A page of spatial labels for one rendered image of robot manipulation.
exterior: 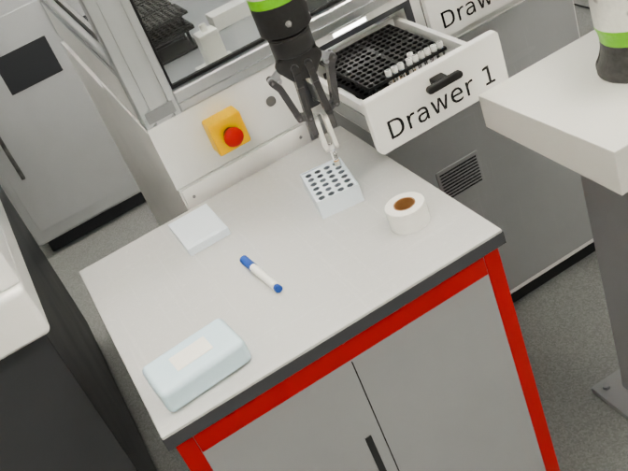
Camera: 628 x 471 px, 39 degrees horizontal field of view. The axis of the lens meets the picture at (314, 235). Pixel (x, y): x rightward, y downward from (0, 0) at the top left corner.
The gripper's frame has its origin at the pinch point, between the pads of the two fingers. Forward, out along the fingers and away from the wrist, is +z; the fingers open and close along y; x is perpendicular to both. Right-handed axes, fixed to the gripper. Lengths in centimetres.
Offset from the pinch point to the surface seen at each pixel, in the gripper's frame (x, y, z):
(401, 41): -19.7, -23.2, -1.3
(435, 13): -30.4, -34.8, 0.8
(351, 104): -6.3, -7.3, 0.4
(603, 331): -12, -49, 89
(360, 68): -16.7, -13.0, -0.9
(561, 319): -23, -43, 89
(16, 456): 7, 78, 33
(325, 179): -0.4, 3.1, 9.6
